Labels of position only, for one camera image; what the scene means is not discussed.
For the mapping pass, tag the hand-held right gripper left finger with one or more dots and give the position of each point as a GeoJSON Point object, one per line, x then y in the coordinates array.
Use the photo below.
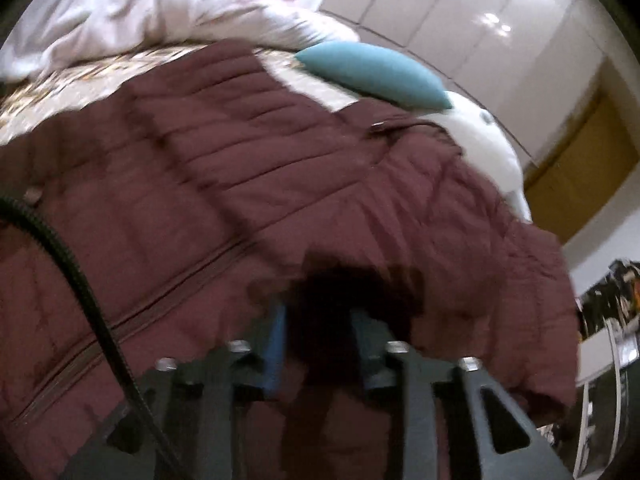
{"type": "Point", "coordinates": [276, 355]}

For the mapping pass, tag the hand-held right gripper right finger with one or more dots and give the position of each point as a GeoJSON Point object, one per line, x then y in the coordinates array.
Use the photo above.
{"type": "Point", "coordinates": [361, 355]}

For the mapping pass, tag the maroon quilted jacket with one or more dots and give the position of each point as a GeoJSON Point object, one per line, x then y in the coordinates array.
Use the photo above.
{"type": "Point", "coordinates": [300, 170]}

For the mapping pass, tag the white pillow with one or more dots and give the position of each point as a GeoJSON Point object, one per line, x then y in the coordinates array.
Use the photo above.
{"type": "Point", "coordinates": [480, 135]}

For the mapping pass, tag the teal pillow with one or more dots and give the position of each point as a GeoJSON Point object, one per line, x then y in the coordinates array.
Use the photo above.
{"type": "Point", "coordinates": [370, 72]}

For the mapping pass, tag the wooden door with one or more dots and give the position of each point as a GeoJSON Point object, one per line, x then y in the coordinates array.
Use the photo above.
{"type": "Point", "coordinates": [590, 170]}

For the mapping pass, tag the patterned beige bedsheet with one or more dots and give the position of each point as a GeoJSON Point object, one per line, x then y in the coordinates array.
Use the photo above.
{"type": "Point", "coordinates": [65, 85]}

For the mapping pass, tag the white wardrobe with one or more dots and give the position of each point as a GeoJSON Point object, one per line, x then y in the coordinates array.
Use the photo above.
{"type": "Point", "coordinates": [450, 10]}

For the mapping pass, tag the pale pink duvet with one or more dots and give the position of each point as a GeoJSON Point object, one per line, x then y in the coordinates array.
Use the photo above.
{"type": "Point", "coordinates": [150, 10]}

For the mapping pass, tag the dark wall poster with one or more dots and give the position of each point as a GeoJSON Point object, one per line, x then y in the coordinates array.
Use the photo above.
{"type": "Point", "coordinates": [615, 300]}

